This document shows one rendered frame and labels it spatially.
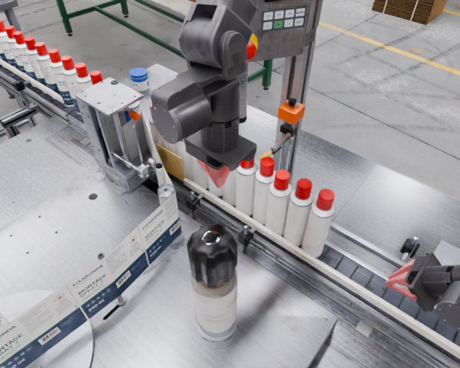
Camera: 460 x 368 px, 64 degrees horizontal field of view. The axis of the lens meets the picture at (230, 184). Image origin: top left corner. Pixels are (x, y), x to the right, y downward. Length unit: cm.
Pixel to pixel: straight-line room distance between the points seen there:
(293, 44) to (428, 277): 52
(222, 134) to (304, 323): 47
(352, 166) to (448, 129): 193
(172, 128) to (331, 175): 81
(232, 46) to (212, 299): 41
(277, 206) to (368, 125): 213
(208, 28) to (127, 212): 66
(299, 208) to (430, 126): 235
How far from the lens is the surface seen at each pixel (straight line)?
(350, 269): 94
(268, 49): 77
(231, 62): 47
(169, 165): 106
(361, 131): 285
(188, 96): 48
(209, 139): 55
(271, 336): 83
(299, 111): 81
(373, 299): 88
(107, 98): 98
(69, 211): 109
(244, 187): 90
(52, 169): 131
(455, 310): 71
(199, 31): 49
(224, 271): 60
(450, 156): 288
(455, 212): 124
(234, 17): 49
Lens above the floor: 165
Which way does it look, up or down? 46 degrees down
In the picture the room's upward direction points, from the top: straight up
